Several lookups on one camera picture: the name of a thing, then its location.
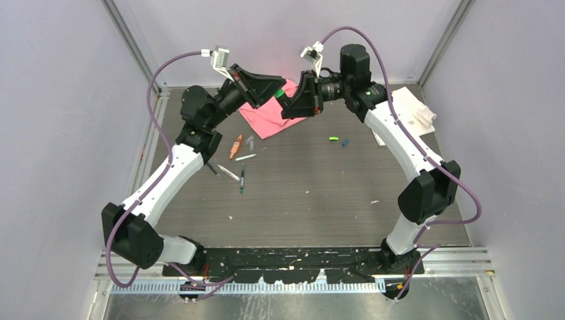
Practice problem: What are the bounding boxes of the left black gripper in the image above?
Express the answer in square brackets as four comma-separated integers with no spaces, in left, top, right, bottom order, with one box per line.
[208,66,288,130]

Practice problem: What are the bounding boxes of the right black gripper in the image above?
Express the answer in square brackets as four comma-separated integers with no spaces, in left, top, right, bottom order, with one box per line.
[281,69,352,118]

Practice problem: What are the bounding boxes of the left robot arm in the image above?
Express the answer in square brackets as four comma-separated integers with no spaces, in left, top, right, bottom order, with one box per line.
[101,64,286,275]

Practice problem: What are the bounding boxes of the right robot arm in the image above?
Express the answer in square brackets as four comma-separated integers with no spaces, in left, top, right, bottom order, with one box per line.
[275,42,461,273]

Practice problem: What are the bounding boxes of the clear pen cap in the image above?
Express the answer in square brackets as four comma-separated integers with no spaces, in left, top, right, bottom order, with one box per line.
[245,136,255,149]

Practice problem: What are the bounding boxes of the white marker pen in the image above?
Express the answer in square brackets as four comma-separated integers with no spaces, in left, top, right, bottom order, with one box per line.
[235,153,257,161]

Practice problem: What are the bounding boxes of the green gel pen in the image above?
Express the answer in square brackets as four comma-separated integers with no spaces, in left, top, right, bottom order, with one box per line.
[239,163,245,194]

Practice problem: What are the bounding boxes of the black pen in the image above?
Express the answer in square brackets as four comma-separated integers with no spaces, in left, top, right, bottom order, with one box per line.
[206,163,221,177]

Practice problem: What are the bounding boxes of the pink cloth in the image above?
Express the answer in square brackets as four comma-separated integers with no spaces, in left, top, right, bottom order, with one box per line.
[239,97,306,139]

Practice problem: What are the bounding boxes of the orange highlighter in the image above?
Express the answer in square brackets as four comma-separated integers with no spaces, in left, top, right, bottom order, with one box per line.
[229,134,243,160]

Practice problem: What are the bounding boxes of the white blue marker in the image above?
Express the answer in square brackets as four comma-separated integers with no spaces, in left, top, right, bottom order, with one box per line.
[217,165,241,181]

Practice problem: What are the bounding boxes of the white cloth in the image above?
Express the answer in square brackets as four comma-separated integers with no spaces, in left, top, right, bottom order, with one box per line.
[392,87,437,136]

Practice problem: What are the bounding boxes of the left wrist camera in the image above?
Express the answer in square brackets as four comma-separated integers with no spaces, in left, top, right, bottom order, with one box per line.
[211,46,233,80]

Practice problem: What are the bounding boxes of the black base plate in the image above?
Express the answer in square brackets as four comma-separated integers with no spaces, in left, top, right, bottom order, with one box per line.
[163,247,424,284]

